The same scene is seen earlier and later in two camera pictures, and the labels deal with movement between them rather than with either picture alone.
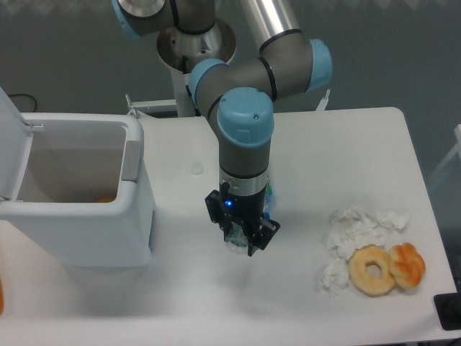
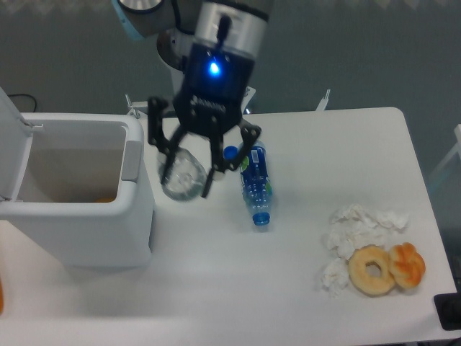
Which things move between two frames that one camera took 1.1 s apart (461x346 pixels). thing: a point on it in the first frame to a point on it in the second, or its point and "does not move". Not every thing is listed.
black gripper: x=246 y=210 to x=209 y=100
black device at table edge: x=448 y=307 does not move
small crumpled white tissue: x=336 y=277 does not move
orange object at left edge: x=1 y=298 does not move
